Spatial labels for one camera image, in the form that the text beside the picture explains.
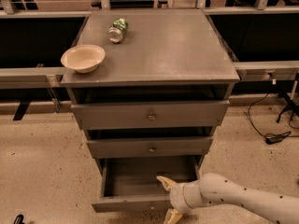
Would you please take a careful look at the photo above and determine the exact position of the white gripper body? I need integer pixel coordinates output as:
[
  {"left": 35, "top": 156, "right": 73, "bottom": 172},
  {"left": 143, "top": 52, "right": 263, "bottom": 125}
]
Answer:
[{"left": 170, "top": 182, "right": 203, "bottom": 213}]

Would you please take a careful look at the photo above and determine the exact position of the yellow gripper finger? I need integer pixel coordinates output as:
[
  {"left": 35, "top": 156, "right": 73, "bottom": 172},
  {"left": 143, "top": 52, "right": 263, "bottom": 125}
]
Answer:
[
  {"left": 164, "top": 209, "right": 183, "bottom": 224},
  {"left": 156, "top": 175, "right": 176, "bottom": 191}
]

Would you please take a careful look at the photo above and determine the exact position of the grey bottom drawer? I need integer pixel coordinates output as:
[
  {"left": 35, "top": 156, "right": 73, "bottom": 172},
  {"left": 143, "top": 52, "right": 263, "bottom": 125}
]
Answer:
[{"left": 92, "top": 156, "right": 202, "bottom": 213}]

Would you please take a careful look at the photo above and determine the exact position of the grey drawer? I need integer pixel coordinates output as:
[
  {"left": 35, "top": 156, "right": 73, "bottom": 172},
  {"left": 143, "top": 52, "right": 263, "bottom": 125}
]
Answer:
[
  {"left": 72, "top": 100, "right": 229, "bottom": 130},
  {"left": 92, "top": 156, "right": 202, "bottom": 213},
  {"left": 87, "top": 136, "right": 212, "bottom": 158}
]

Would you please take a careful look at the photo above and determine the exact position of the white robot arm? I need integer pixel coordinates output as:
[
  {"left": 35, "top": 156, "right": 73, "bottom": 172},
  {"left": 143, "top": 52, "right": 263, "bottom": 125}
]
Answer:
[{"left": 157, "top": 173, "right": 299, "bottom": 224}]

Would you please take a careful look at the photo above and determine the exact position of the grey middle drawer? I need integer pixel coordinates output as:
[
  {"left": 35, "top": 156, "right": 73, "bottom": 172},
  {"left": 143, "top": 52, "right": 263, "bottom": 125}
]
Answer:
[{"left": 87, "top": 136, "right": 212, "bottom": 158}]

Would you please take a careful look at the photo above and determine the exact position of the grey wooden drawer cabinet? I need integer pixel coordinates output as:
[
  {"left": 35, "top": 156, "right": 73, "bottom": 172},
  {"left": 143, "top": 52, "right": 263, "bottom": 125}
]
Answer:
[{"left": 60, "top": 8, "right": 241, "bottom": 173}]

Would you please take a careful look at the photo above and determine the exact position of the grey top drawer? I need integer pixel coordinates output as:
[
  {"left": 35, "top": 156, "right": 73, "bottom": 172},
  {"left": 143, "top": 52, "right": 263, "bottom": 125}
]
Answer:
[{"left": 72, "top": 100, "right": 229, "bottom": 130}]

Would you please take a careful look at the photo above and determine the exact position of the black tripod stand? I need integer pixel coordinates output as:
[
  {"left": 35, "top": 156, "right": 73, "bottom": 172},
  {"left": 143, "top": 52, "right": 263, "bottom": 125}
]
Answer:
[{"left": 277, "top": 73, "right": 299, "bottom": 122}]

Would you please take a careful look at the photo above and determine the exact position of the white ceramic bowl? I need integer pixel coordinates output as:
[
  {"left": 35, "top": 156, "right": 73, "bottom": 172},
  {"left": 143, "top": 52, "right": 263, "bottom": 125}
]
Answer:
[{"left": 61, "top": 45, "right": 106, "bottom": 74}]

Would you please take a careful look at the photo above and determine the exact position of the black object bottom left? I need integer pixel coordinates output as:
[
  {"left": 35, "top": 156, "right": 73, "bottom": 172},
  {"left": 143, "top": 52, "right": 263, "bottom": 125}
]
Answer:
[{"left": 13, "top": 215, "right": 25, "bottom": 224}]

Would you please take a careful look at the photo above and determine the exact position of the green soda can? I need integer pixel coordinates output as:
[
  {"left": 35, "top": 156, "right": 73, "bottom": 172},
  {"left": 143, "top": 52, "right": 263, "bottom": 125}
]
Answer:
[{"left": 107, "top": 18, "right": 129, "bottom": 44}]

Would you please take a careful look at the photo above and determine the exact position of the black power cable with adapter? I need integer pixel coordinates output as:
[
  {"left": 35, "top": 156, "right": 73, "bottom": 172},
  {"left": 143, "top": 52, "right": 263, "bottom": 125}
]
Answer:
[{"left": 247, "top": 91, "right": 299, "bottom": 146}]

